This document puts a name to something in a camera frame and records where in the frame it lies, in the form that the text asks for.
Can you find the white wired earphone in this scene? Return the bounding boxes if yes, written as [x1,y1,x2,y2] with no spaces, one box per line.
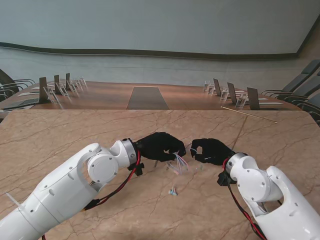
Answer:
[166,147,200,198]

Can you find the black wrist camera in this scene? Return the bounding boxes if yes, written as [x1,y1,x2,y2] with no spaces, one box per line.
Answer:
[216,171,234,187]
[127,162,146,177]

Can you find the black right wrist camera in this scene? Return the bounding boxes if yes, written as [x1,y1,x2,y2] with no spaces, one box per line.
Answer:
[216,171,234,187]

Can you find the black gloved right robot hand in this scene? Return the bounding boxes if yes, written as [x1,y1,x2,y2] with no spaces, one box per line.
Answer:
[190,137,236,167]

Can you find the red black right arm cable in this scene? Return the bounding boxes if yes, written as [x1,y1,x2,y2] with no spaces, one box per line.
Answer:
[222,158,268,240]

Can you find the dark office chair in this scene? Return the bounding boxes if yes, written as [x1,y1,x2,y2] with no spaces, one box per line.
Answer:
[260,59,320,97]
[281,74,320,107]
[298,93,320,126]
[0,68,37,94]
[0,87,16,103]

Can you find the red black left arm cable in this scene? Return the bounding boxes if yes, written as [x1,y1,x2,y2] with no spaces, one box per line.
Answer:
[41,149,143,240]

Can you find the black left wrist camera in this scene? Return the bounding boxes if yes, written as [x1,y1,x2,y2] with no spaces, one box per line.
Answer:
[127,162,146,177]

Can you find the red black arm cable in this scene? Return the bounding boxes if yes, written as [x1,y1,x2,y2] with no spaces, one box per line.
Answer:
[222,158,268,240]
[41,149,143,240]

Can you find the white cable tie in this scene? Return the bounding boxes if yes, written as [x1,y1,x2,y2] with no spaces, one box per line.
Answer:
[5,192,24,208]

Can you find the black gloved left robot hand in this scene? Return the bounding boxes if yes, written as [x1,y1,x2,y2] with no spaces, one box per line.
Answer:
[133,132,187,162]

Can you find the gold rack with marble base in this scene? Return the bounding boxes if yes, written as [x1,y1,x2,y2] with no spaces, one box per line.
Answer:
[220,106,278,151]

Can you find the brown conference table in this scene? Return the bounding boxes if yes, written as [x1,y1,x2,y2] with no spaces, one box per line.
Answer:
[0,80,304,112]

